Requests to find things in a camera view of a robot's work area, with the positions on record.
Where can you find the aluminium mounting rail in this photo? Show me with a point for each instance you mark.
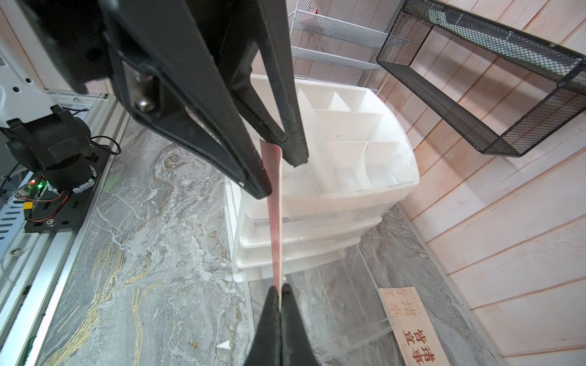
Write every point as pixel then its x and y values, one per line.
pixel 35 268

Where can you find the white plastic drawer organizer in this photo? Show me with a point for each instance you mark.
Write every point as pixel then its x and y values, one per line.
pixel 360 164

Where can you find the black wire mesh basket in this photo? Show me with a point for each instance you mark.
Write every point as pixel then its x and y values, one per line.
pixel 476 79

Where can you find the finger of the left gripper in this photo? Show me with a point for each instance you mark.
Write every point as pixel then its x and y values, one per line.
pixel 262 26

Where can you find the white wire mesh shelf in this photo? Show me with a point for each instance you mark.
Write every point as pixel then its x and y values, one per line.
pixel 338 41

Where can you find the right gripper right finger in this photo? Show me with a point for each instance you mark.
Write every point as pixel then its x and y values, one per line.
pixel 296 349

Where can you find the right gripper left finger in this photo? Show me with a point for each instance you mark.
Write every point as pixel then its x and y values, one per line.
pixel 266 347

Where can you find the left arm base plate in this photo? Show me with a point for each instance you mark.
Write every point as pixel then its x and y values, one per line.
pixel 50 210

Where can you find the beige postcard red text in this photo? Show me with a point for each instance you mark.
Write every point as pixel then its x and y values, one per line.
pixel 417 339

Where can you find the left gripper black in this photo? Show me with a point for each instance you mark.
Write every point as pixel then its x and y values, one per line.
pixel 169 62

